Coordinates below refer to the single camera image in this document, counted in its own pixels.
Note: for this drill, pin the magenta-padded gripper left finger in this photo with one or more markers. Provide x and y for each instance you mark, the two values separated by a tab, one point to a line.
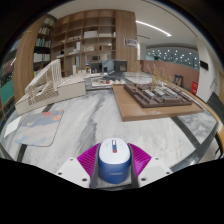
71	170

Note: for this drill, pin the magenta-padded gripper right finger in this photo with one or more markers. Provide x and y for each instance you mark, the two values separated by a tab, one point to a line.
155	170

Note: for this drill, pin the white and blue computer mouse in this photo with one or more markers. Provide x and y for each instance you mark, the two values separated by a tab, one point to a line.
114	163

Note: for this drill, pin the pastel printed mouse pad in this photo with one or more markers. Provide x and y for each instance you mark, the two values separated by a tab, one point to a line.
38	128

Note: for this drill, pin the brown wooden architectural model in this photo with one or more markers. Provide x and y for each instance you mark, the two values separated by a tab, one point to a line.
140	108

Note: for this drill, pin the white architectural model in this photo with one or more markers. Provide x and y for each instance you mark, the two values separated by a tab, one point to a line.
68	90

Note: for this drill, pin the red standing sign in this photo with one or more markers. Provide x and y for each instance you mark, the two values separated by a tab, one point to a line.
194	88

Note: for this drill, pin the dark bookshelf with colourful books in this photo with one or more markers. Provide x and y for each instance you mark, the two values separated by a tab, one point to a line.
6	83

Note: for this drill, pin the grey building model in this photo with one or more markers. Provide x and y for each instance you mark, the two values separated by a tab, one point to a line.
113	66

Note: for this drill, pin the small ceiling spotlights group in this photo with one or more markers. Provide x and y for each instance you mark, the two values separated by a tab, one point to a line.
173	56

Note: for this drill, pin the wooden shelf unit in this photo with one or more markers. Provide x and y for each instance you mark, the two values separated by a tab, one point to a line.
125	40

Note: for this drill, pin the long ceiling light strip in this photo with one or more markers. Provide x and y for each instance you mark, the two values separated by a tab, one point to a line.
153	28

